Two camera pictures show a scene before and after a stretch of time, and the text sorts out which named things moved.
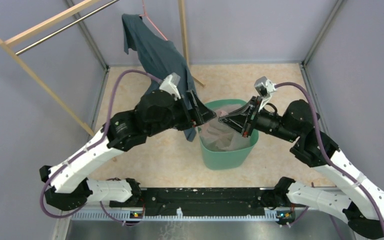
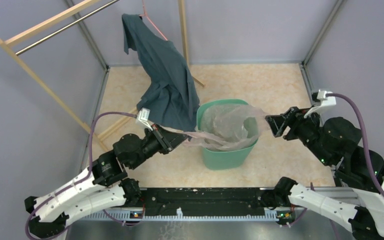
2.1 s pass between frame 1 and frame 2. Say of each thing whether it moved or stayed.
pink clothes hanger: stayed
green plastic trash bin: stayed
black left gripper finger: moved
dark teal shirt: stayed
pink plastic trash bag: moved
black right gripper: moved
